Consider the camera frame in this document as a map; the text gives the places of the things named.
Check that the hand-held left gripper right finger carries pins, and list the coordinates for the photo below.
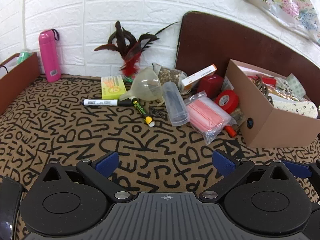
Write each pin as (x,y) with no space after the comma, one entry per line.
(223,162)

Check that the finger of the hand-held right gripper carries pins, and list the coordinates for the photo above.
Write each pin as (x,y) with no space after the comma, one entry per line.
(297,170)

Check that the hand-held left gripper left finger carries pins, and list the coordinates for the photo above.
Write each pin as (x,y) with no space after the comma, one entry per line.
(107,163)

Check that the bag of pink face masks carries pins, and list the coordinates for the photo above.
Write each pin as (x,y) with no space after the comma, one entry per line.
(205,115)

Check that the brown cardboard box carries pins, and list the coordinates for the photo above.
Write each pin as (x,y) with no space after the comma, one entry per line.
(262,127)

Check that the white marker with black cap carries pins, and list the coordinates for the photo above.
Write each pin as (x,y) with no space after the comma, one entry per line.
(100,102)

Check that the black yellow marker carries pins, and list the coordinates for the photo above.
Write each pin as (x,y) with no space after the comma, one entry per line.
(141,110)

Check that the clear plastic case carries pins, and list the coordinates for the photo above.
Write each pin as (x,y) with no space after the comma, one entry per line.
(175,105)

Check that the red pen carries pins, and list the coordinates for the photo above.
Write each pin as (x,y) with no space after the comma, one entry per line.
(231,131)

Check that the brown letter printed blanket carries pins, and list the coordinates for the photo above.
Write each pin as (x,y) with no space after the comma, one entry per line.
(75,135)

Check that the red tape roll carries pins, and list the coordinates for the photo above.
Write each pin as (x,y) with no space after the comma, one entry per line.
(231,97)

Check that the green yellow flat box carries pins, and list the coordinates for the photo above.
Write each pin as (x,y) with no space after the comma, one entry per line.
(112,87)

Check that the clear bag of cookies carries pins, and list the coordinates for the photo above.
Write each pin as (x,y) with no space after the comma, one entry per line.
(282,93)

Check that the dark red box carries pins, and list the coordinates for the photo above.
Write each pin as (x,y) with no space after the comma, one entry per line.
(210,83)

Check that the brown hair claw clip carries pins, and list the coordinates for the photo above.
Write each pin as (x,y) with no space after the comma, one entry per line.
(263,88)

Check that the translucent plastic funnel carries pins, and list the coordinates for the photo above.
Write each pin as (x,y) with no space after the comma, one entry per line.
(147,85)

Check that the white orange medicine box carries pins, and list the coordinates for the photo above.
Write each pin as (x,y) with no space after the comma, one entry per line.
(197,76)

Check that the red printed packet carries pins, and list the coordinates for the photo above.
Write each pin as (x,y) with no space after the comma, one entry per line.
(268,80)

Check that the bag of dried seeds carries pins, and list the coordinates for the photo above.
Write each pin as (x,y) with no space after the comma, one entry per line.
(170,73)

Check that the black smartphone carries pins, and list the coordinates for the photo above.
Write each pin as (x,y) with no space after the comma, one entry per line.
(7,205)

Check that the dark red feather toy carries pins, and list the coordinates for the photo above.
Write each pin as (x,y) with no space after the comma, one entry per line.
(132,55)

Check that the dark brown wooden headboard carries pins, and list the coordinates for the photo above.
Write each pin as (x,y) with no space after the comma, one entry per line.
(237,42)

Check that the brown open storage box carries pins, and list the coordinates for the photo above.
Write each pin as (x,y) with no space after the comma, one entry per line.
(17,80)

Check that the pink thermos bottle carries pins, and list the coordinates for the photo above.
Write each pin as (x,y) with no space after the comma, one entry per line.
(48,55)

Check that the floral plastic bag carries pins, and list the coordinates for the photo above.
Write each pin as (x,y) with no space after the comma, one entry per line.
(282,2)

